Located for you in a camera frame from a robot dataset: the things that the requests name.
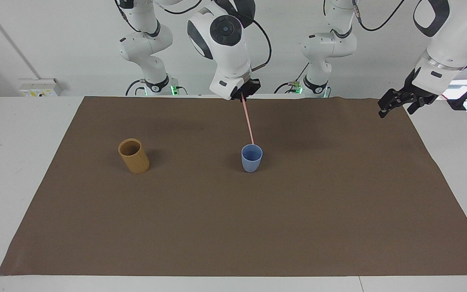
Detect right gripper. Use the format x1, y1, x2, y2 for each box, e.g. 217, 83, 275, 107
231, 78, 261, 101

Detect white socket box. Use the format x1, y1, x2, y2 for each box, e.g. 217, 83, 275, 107
18, 78, 64, 97

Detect pink chopstick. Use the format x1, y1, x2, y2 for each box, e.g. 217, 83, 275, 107
241, 97, 255, 146

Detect black cable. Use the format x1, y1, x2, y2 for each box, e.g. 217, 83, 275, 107
152, 0, 197, 16
352, 0, 407, 32
274, 81, 303, 95
216, 0, 273, 72
125, 79, 146, 97

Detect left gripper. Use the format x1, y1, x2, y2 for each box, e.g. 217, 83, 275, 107
378, 68, 437, 118

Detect brown wooden cup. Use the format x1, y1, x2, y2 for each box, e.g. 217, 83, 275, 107
118, 138, 150, 175

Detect blue cup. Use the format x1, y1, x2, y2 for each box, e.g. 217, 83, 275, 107
241, 144, 263, 173

